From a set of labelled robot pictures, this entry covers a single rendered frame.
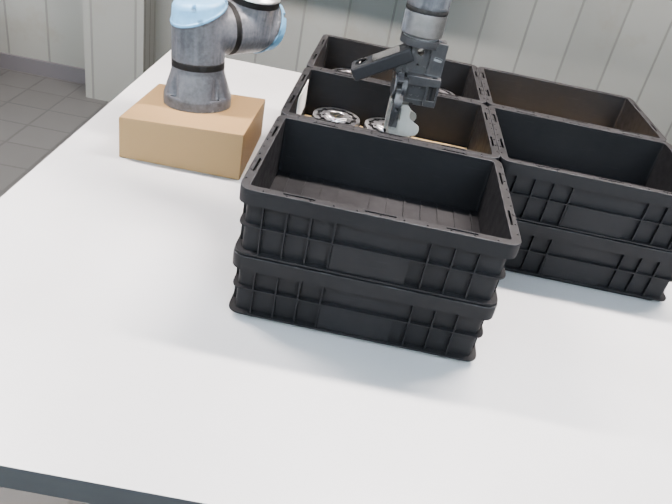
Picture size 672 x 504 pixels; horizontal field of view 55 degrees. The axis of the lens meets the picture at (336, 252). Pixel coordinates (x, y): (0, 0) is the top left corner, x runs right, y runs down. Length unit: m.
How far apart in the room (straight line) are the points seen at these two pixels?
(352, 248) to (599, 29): 2.79
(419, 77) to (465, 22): 2.25
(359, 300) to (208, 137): 0.57
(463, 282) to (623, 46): 2.78
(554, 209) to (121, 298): 0.77
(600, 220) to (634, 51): 2.43
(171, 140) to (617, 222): 0.90
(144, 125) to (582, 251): 0.91
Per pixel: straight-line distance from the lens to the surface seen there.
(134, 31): 3.49
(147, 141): 1.44
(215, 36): 1.46
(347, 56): 1.73
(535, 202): 1.24
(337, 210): 0.89
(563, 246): 1.30
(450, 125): 1.46
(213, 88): 1.49
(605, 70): 3.64
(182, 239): 1.20
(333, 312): 0.99
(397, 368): 1.00
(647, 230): 1.32
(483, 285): 0.96
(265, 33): 1.54
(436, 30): 1.19
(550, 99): 1.78
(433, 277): 0.95
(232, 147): 1.39
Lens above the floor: 1.35
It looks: 32 degrees down
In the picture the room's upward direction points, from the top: 12 degrees clockwise
